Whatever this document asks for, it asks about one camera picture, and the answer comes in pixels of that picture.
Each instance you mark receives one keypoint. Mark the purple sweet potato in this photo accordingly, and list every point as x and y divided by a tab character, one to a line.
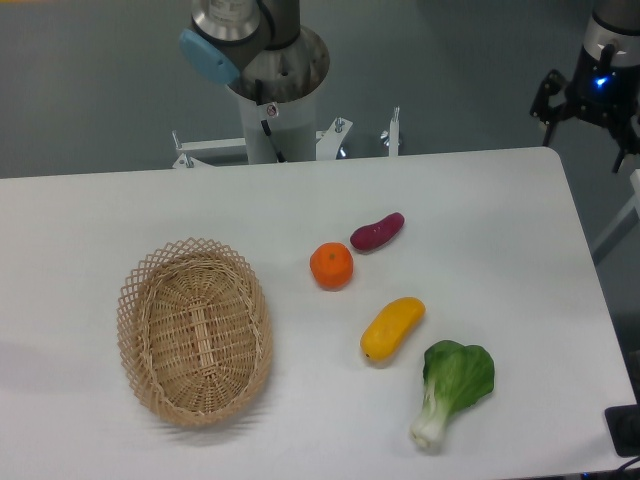
371	237

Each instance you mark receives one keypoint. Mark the white frame leg right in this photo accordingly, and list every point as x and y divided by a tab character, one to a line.
621	224

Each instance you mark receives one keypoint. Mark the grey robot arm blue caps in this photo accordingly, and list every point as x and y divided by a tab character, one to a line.
273	66

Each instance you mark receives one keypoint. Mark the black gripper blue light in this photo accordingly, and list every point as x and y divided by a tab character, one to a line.
600	93

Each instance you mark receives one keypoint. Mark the black device at table edge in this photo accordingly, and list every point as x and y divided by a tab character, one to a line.
623	425

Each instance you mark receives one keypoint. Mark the white metal base frame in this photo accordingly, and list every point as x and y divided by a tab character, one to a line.
350	140

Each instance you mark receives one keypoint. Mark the orange tangerine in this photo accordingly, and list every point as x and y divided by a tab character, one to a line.
332	265

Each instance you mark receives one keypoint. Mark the woven wicker basket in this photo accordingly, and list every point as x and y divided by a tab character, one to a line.
194	332

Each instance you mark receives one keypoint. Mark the yellow mango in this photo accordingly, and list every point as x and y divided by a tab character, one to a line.
388	330

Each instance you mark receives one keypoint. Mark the green bok choy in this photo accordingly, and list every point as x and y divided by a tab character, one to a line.
455	378

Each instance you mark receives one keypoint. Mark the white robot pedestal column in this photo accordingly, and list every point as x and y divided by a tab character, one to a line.
279	132

